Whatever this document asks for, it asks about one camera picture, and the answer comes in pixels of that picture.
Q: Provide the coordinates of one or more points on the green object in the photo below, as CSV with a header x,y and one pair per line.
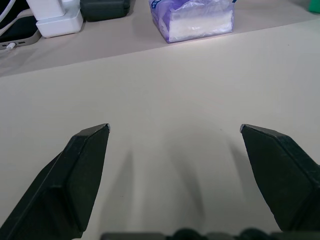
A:
x,y
315,5

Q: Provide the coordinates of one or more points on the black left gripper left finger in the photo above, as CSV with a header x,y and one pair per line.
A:
x,y
67,185

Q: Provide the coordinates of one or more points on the smartphone with silver frame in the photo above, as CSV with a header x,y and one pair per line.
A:
x,y
17,32

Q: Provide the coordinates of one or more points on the purple tissue pack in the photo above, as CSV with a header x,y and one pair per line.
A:
x,y
193,21

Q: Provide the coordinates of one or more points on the white power adapter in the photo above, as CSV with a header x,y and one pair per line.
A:
x,y
60,25
51,8

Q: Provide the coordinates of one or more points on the black hard case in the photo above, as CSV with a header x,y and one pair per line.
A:
x,y
105,9

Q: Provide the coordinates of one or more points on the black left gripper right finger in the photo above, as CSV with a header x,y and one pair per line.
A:
x,y
282,180

